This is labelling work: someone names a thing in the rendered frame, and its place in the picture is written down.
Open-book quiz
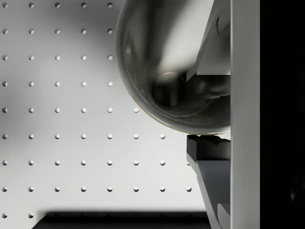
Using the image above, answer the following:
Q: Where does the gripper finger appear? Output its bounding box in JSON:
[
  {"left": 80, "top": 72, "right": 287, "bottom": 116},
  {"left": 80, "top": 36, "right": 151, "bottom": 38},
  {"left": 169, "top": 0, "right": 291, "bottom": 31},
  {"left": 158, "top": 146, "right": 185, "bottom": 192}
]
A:
[
  {"left": 186, "top": 0, "right": 231, "bottom": 99},
  {"left": 186, "top": 134, "right": 231, "bottom": 229}
]

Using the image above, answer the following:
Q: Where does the yellow mug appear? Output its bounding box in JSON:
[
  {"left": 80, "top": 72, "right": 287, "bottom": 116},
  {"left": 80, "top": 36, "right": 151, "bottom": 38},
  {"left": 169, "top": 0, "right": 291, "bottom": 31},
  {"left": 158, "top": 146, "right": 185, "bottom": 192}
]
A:
[{"left": 114, "top": 0, "right": 231, "bottom": 135}]

